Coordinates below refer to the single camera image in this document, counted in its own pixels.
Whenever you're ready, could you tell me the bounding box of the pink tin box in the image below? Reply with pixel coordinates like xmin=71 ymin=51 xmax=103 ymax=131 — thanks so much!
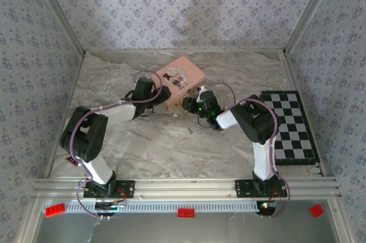
xmin=154 ymin=55 xmax=207 ymax=111

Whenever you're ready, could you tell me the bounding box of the black grey checkerboard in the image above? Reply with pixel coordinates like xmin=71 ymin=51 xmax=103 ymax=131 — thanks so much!
xmin=258 ymin=90 xmax=321 ymax=166

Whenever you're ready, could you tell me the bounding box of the small black red object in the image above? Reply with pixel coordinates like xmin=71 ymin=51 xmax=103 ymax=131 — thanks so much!
xmin=65 ymin=155 xmax=81 ymax=168

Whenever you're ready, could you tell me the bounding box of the red toy brick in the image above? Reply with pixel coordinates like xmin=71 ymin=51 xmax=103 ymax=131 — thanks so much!
xmin=45 ymin=203 xmax=67 ymax=218
xmin=177 ymin=208 xmax=197 ymax=218
xmin=309 ymin=204 xmax=326 ymax=218

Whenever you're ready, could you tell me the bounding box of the grey metal sheet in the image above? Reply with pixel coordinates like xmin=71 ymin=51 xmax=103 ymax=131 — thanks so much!
xmin=33 ymin=213 xmax=344 ymax=243

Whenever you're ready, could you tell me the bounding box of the thin black left gripper cable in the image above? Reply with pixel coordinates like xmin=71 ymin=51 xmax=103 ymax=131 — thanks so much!
xmin=124 ymin=89 xmax=157 ymax=118

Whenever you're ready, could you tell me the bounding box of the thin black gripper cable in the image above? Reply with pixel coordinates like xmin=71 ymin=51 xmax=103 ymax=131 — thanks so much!
xmin=197 ymin=115 xmax=213 ymax=130
xmin=124 ymin=89 xmax=157 ymax=118

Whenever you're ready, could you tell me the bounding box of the thin black right gripper cable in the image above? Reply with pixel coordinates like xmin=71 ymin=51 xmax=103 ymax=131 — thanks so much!
xmin=197 ymin=115 xmax=213 ymax=130

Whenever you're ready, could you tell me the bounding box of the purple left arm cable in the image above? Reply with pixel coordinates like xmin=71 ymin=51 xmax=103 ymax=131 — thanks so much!
xmin=69 ymin=69 xmax=164 ymax=221

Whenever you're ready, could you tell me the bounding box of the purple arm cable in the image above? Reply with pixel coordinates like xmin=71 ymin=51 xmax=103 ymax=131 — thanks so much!
xmin=210 ymin=82 xmax=292 ymax=220
xmin=69 ymin=69 xmax=164 ymax=221

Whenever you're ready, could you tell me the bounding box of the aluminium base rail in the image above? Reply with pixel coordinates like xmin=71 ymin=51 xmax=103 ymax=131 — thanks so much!
xmin=32 ymin=177 xmax=343 ymax=200

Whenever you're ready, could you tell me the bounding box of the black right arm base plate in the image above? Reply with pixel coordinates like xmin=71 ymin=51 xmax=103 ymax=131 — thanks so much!
xmin=234 ymin=179 xmax=288 ymax=200

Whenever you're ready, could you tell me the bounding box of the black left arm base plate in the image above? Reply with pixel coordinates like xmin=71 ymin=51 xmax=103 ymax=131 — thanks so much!
xmin=83 ymin=179 xmax=136 ymax=200

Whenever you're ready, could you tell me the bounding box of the white slotted cable duct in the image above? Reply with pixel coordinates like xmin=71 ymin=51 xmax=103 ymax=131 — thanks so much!
xmin=42 ymin=199 xmax=277 ymax=214

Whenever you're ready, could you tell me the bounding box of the aluminium frame post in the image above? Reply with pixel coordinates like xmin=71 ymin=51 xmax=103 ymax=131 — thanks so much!
xmin=27 ymin=0 xmax=87 ymax=55
xmin=282 ymin=0 xmax=341 ymax=55

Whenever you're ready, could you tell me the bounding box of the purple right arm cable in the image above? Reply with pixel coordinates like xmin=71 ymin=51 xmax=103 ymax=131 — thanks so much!
xmin=210 ymin=82 xmax=292 ymax=220

